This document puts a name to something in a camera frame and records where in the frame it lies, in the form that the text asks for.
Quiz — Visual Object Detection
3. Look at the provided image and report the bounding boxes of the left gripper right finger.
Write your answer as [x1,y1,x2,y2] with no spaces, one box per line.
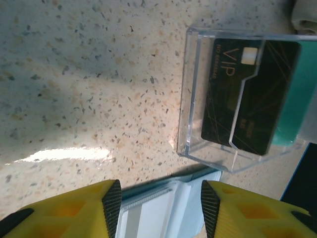
[200,179,317,238]

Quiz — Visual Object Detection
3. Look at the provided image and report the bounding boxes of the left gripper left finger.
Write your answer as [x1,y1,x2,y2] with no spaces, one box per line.
[0,178,123,238]

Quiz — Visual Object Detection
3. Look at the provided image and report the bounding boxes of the clear acrylic card box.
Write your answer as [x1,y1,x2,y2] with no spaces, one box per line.
[177,26,317,174]

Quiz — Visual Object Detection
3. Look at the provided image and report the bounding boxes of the grey-striped white card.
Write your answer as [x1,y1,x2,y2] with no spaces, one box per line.
[121,205,174,238]

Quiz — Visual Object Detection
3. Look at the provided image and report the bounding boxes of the black VIP card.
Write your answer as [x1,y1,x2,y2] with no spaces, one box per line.
[200,37,302,156]

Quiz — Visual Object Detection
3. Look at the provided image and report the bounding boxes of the teal green card stack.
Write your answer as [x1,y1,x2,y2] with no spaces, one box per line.
[271,41,317,147]

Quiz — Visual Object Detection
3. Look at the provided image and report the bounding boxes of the beige cloth pouch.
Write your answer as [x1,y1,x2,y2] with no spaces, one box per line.
[291,0,317,34]

